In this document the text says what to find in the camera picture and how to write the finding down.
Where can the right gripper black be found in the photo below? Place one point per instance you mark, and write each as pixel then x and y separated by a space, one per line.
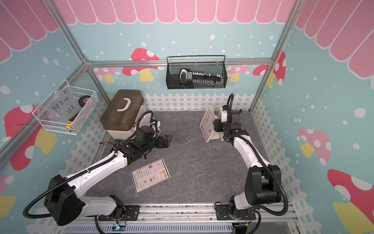
pixel 217 125

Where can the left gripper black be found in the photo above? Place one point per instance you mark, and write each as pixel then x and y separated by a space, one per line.
pixel 160 144

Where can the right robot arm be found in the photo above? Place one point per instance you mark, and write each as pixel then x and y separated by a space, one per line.
pixel 263 188

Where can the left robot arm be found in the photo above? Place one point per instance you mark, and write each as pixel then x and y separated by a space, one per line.
pixel 65 198

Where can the socket tool set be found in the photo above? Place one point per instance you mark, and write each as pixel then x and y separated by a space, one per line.
pixel 197 79

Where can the brown lid storage box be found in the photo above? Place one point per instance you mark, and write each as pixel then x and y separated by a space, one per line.
pixel 121 116

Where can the black tape roll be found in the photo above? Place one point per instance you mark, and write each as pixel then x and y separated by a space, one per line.
pixel 83 100

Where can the yellow black utility knife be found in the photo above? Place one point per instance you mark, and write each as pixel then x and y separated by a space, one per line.
pixel 73 124

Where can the small circuit board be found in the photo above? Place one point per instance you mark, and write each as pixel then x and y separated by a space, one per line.
pixel 118 228

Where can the clear plastic labelled bag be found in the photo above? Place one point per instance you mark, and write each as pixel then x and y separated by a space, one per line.
pixel 59 107

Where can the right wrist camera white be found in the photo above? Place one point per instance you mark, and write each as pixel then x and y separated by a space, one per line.
pixel 224 115

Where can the green handled tool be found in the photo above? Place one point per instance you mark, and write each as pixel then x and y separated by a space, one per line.
pixel 119 142

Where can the black mesh wall basket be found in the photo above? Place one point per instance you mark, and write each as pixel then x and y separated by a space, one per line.
pixel 211 64

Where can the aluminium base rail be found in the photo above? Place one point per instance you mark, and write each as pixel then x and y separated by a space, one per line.
pixel 187 218

